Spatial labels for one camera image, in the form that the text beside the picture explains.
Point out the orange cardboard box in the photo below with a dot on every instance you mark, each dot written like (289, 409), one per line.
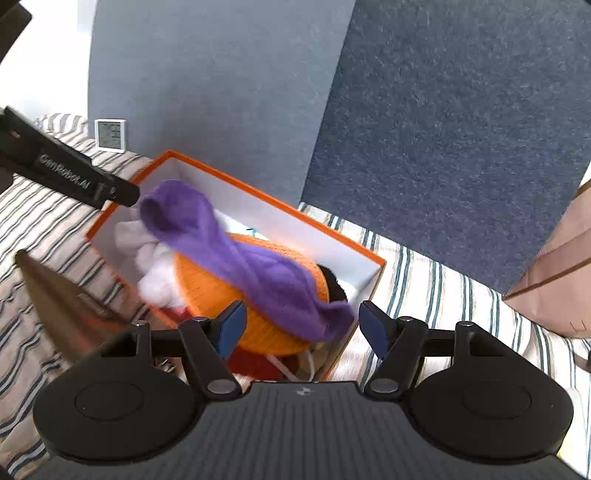
(277, 221)

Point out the brown plaid zip pouch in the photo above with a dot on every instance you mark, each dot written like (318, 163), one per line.
(69, 304)

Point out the white digital clock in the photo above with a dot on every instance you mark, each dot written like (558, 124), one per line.
(110, 134)

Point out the brown paper bag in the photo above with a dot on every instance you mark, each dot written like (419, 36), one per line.
(563, 277)

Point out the orange silicone mat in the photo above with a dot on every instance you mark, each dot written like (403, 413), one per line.
(207, 295)

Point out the grey felt panel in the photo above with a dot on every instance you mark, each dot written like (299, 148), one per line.
(207, 92)

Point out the striped blanket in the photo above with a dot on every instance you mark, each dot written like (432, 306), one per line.
(438, 300)

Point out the purple fluffy sock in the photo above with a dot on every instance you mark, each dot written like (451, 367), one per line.
(258, 272)

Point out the white tissue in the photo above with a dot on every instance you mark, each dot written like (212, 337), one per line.
(159, 282)

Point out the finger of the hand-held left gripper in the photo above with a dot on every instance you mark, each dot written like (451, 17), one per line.
(60, 166)

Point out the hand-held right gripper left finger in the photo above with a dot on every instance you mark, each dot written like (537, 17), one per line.
(231, 325)

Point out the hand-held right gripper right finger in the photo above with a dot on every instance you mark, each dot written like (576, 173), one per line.
(374, 323)

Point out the dark blue felt panel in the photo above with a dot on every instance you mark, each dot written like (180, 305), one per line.
(461, 138)

